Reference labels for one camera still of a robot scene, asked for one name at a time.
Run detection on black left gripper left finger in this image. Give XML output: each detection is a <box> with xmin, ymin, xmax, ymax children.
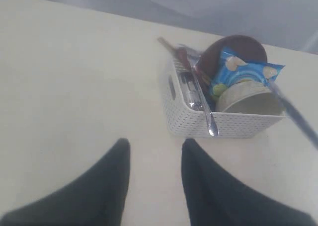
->
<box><xmin>0</xmin><ymin>138</ymin><xmax>131</xmax><ymax>226</ymax></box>

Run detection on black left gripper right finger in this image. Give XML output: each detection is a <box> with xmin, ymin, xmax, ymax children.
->
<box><xmin>181</xmin><ymin>139</ymin><xmax>316</xmax><ymax>226</ymax></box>

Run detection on grey-green ceramic bowl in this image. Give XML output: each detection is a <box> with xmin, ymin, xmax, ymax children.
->
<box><xmin>216</xmin><ymin>81</ymin><xmax>285</xmax><ymax>116</ymax></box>

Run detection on silver table knife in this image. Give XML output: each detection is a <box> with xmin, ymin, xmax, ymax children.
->
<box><xmin>267</xmin><ymin>79</ymin><xmax>318</xmax><ymax>149</ymax></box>

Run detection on brown round wooden plate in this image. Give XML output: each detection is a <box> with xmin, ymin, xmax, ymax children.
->
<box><xmin>197</xmin><ymin>34</ymin><xmax>268</xmax><ymax>79</ymax></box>

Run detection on silver fork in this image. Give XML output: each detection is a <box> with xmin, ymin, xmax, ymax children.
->
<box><xmin>178</xmin><ymin>44</ymin><xmax>201</xmax><ymax>67</ymax></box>

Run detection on brown wooden spoon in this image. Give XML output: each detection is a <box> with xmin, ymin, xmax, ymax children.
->
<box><xmin>176</xmin><ymin>47</ymin><xmax>191</xmax><ymax>69</ymax></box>

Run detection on silver metal spoon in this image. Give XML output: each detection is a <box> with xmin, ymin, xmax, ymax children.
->
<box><xmin>190</xmin><ymin>66</ymin><xmax>219</xmax><ymax>137</ymax></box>

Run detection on white perforated plastic basket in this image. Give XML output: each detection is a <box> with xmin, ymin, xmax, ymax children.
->
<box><xmin>161</xmin><ymin>58</ymin><xmax>288</xmax><ymax>139</ymax></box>

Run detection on blue chips bag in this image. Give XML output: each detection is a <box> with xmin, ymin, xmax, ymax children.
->
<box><xmin>209</xmin><ymin>47</ymin><xmax>285</xmax><ymax>101</ymax></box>

